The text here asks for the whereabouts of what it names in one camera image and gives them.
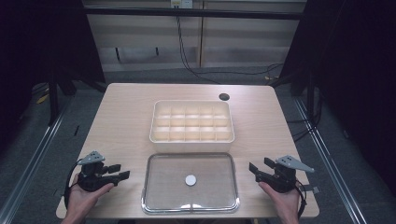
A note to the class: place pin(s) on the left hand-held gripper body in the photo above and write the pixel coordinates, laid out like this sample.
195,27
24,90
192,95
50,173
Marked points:
91,179

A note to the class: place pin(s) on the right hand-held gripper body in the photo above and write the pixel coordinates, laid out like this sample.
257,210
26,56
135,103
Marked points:
281,178

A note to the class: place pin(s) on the person's left hand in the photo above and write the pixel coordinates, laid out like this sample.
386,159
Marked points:
81,200

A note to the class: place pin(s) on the person's right hand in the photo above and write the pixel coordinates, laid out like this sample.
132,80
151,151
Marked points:
283,202

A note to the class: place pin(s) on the clear lid with white knob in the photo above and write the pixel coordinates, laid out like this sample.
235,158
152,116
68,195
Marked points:
174,186

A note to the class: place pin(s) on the white divided storage box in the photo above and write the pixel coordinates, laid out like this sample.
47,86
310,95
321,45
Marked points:
191,124

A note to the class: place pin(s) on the black metal stand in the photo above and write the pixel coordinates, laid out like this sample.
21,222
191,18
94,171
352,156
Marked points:
53,99

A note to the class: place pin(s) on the black curtain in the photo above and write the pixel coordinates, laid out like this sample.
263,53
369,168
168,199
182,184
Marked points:
351,62
37,40

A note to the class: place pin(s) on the black horizontal bar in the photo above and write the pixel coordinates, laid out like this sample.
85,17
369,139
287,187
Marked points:
193,13

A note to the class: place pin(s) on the aluminium floor rail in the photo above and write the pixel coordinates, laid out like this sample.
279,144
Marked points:
330,158
34,158

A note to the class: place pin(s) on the white wall socket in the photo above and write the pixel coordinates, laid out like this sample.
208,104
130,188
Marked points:
181,3

